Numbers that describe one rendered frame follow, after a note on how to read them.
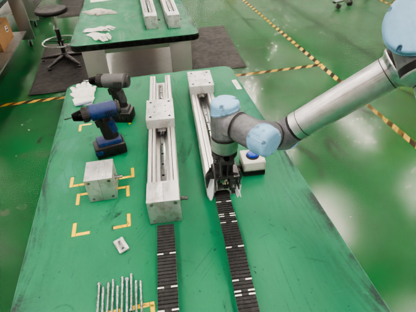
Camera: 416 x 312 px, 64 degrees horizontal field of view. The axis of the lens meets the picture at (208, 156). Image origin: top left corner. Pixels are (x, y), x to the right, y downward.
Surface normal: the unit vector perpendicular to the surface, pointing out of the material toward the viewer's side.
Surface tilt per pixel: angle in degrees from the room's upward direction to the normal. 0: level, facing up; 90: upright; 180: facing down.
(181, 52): 90
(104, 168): 0
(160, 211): 90
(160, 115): 0
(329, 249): 0
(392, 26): 56
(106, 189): 90
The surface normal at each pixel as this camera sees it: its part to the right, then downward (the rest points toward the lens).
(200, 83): -0.04, -0.78
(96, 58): 0.20, 0.61
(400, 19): -0.67, -0.11
